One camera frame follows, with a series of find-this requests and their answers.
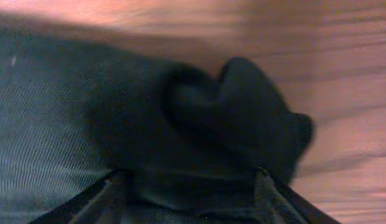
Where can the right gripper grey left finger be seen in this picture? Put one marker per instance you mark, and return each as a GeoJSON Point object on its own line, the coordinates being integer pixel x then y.
{"type": "Point", "coordinates": [101, 203]}

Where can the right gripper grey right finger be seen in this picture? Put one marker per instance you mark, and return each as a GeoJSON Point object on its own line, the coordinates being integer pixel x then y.
{"type": "Point", "coordinates": [275, 202]}

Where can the black t-shirt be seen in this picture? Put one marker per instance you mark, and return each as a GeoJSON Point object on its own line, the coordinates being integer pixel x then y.
{"type": "Point", "coordinates": [190, 146]}

